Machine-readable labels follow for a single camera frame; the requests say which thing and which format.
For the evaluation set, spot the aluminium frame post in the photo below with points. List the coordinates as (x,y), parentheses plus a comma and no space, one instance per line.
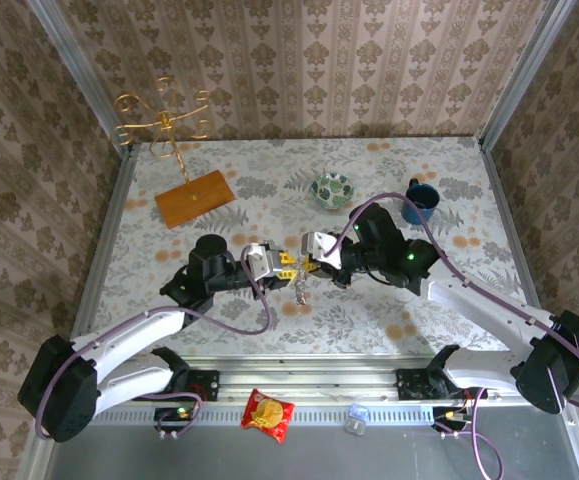
(79,75)
(524,75)

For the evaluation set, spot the small black circuit board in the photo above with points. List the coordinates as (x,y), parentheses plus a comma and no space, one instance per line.
(449,417)
(174,414)

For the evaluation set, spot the red snack packet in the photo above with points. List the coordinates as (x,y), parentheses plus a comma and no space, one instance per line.
(267,415)

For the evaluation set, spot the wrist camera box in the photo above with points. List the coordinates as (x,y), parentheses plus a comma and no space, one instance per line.
(257,260)
(319,245)

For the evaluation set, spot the silver keyring bunch with keys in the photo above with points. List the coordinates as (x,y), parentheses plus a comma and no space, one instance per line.
(300,292)

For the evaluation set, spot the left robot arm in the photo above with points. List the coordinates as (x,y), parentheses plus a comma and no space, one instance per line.
(64,400)

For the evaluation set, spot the aluminium front rail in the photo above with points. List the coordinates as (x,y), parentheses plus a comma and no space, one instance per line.
(309,382)

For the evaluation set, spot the grey metal panel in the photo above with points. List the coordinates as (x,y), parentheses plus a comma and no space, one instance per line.
(219,460)

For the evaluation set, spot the small blue white packet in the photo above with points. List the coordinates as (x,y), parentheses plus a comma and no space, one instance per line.
(356,419)

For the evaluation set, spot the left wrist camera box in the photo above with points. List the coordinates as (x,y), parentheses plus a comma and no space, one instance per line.
(257,260)

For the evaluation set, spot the aluminium table side rail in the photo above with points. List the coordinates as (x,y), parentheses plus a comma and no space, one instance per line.
(516,250)
(104,250)

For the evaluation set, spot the blue ceramic mug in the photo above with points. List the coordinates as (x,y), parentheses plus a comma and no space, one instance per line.
(421,202)

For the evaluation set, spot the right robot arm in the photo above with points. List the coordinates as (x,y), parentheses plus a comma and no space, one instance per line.
(549,370)

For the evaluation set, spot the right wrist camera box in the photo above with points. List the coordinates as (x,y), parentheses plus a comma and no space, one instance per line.
(319,245)

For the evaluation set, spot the white bowl with leaf print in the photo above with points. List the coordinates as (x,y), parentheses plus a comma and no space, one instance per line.
(332,191)

